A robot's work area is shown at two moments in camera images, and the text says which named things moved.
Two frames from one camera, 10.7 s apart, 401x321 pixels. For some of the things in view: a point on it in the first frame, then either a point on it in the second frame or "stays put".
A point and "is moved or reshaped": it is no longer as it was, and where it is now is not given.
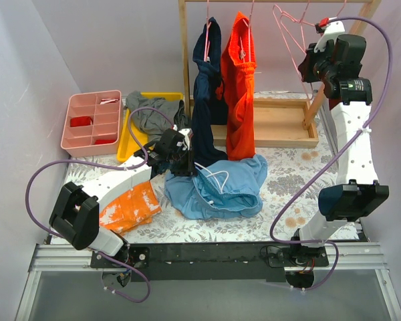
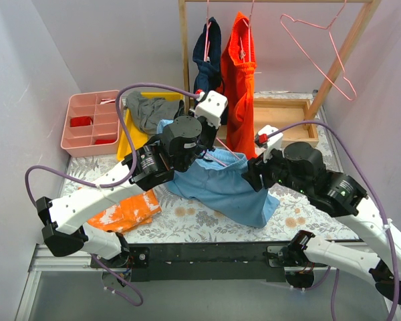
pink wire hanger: x=295 y=51 -> x=226 y=148
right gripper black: x=310 y=65 -> x=254 y=174
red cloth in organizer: x=81 y=121 stays put
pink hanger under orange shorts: x=242 y=53 stays put
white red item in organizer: x=108 y=100 stays put
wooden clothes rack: x=279 y=122 stays put
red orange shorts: x=236 y=85 stays put
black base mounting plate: x=212 y=261 stays put
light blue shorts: x=221 y=188 is moved or reshaped
